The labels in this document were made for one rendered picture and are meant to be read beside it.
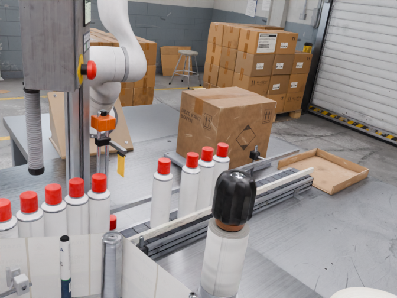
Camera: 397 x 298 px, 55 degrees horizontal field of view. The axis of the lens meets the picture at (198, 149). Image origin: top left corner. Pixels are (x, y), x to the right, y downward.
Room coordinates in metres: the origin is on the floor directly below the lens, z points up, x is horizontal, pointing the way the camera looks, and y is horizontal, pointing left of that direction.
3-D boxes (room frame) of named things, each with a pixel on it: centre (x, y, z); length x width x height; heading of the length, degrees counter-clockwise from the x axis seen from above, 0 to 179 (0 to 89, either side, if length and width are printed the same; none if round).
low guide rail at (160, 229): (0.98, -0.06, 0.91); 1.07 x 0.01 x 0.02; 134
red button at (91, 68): (0.75, 0.24, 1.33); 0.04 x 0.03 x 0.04; 10
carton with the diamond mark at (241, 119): (1.50, -0.10, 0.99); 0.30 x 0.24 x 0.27; 130
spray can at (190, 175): (0.95, 0.01, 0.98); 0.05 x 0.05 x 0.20
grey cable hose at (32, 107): (0.76, 0.36, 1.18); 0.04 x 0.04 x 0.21
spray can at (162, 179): (0.89, 0.08, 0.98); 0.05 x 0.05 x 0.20
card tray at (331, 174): (1.51, -0.54, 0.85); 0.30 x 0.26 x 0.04; 134
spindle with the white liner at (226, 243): (0.66, -0.08, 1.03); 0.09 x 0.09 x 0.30
